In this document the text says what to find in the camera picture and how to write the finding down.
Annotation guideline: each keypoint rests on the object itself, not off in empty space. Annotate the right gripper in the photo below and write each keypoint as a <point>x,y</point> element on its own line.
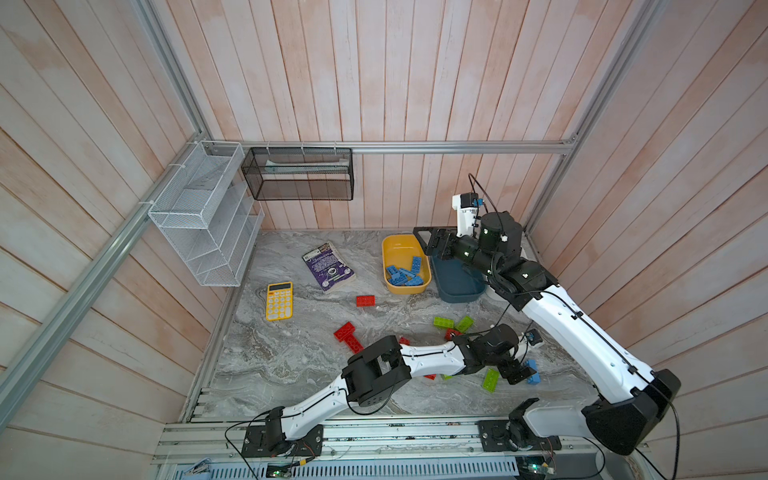
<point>447,233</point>

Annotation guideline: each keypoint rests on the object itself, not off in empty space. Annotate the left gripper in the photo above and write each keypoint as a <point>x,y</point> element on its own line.
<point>514,371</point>

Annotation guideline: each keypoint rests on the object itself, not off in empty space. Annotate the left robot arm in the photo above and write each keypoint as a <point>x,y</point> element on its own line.
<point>375,373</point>

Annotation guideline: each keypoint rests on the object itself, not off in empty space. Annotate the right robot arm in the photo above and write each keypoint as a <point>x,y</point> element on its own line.
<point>631,398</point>

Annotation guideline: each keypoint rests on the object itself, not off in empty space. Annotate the yellow plastic bin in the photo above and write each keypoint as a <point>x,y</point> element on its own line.
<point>399,250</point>

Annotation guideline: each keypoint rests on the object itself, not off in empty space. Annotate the teal plastic bin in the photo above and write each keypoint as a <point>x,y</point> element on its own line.
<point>455,284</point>

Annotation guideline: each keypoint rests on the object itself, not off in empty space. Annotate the white plastic bin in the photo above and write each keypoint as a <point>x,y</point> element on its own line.
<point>496,292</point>

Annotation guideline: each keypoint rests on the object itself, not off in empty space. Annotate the red lego near book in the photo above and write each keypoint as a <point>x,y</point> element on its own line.
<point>365,301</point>

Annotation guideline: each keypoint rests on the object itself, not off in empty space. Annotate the purple paperback book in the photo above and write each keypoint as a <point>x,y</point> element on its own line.
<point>327,267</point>

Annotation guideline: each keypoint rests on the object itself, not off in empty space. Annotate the yellow calculator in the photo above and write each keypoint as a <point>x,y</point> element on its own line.
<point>279,301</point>

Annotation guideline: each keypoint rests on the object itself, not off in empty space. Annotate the black mesh basket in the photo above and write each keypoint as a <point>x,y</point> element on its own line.
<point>299,173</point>

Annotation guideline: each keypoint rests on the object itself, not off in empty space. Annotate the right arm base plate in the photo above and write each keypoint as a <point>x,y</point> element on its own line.
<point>514,436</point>

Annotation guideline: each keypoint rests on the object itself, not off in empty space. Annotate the white wire shelf rack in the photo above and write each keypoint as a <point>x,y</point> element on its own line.
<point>207,213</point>

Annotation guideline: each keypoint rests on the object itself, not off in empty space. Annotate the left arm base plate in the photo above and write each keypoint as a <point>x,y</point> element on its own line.
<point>266,442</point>

